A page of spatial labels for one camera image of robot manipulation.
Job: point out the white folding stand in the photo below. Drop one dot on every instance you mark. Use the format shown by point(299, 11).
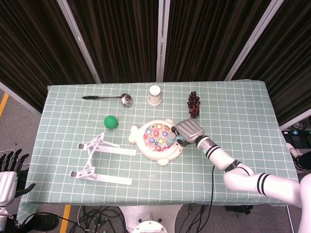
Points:
point(102, 157)

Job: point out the green ball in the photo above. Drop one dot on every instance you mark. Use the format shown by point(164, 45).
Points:
point(111, 122)

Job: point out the white paper cup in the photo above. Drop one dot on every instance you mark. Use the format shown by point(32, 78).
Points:
point(154, 95)

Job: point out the fish-shaped toy game board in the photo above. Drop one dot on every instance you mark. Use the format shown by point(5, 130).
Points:
point(155, 142)

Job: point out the green checkered tablecloth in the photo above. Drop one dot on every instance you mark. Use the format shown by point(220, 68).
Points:
point(155, 179)

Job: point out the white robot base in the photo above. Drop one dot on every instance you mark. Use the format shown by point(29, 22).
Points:
point(150, 219)

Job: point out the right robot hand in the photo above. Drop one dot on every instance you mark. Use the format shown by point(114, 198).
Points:
point(188, 131)

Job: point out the dark red grape bunch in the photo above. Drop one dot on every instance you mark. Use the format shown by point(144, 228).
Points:
point(194, 104)

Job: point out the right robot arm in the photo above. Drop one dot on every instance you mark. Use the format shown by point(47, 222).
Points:
point(245, 170)

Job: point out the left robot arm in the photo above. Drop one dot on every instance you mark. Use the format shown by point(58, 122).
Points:
point(3, 216)

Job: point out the silver curtain frame post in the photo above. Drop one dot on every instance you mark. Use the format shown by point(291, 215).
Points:
point(160, 40)
point(252, 41)
point(81, 41)

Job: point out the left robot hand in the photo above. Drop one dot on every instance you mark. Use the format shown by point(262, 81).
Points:
point(6, 180)

